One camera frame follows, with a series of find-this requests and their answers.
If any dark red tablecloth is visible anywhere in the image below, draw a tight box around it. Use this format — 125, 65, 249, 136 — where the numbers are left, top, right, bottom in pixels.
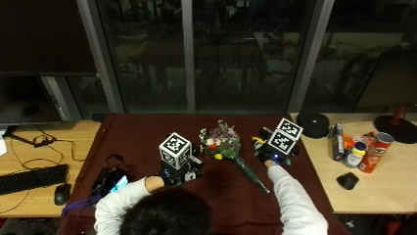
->
56, 113, 351, 235

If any black pouch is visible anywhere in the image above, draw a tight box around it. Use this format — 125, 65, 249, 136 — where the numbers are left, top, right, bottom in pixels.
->
89, 154, 133, 198

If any flower bouquet with green stems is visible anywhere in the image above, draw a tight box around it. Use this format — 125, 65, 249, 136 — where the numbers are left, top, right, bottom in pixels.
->
198, 118, 271, 195

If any white marker cube on glove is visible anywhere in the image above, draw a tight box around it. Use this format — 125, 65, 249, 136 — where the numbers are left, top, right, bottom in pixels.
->
266, 117, 305, 157
157, 131, 194, 171

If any white object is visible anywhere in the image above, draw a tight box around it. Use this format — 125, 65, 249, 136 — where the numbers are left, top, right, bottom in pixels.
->
0, 126, 9, 158

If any purple strap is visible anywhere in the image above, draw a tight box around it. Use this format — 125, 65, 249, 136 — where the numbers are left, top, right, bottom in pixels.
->
61, 195, 101, 217

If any black cable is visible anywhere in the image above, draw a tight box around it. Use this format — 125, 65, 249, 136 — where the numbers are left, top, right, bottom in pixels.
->
6, 124, 89, 170

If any white bottle with yellow cap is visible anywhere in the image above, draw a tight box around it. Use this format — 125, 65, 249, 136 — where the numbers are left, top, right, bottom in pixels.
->
342, 141, 367, 169

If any black computer mouse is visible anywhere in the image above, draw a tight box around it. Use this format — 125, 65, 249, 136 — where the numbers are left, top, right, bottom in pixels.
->
53, 183, 73, 207
334, 171, 361, 191

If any person's right hand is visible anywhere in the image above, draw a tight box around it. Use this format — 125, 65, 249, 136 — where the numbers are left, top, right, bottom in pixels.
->
251, 126, 301, 166

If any grey window frame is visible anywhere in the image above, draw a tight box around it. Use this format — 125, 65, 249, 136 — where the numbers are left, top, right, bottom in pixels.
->
76, 0, 335, 115

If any black round stand with pole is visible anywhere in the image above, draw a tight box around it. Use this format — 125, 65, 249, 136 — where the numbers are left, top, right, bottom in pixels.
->
373, 104, 417, 145

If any dark flat screen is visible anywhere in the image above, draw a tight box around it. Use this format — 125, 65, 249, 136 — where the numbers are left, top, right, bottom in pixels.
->
353, 48, 417, 114

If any person's left hand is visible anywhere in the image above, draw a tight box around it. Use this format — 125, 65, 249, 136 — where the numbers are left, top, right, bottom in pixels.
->
159, 147, 205, 187

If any white marker cube on left glove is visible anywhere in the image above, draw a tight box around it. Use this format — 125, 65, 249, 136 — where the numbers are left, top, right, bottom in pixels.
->
157, 131, 194, 171

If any red chip can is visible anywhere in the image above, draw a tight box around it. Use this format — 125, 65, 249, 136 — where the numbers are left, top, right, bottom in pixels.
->
357, 131, 395, 174

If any black round cap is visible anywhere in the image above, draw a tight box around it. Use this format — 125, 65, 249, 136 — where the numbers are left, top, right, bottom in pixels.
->
295, 111, 331, 140

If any smartphone with lit screen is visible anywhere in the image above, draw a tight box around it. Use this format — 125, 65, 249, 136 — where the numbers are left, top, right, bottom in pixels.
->
108, 174, 130, 194

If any orange packet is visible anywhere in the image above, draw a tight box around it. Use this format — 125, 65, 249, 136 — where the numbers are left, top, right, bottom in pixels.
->
341, 132, 355, 152

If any white marker cube on right glove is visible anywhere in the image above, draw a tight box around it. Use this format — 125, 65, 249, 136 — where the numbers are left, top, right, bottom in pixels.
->
266, 117, 305, 157

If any black keyboard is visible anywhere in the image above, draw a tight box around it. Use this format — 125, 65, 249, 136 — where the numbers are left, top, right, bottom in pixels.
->
0, 164, 70, 197

